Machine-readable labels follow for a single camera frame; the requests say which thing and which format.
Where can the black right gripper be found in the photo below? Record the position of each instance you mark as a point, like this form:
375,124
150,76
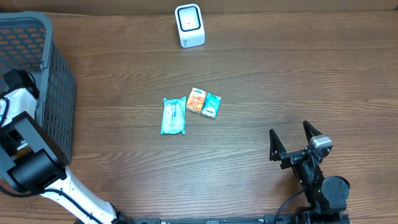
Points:
277,149

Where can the teal tissue pack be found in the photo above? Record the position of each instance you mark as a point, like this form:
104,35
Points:
211,106

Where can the orange tissue pack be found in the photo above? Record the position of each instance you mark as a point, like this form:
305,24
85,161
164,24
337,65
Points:
196,100

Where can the teal wet wipes pack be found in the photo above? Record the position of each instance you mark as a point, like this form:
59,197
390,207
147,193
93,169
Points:
173,118

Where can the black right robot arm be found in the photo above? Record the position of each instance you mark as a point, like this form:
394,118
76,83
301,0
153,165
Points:
326,196

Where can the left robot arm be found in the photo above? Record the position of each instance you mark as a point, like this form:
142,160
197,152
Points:
33,164

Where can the white barcode scanner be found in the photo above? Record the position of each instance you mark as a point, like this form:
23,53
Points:
190,25

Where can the grey plastic shopping basket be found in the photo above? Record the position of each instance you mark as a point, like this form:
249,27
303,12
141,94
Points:
27,44

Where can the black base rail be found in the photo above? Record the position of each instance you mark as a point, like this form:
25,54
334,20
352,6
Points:
205,221

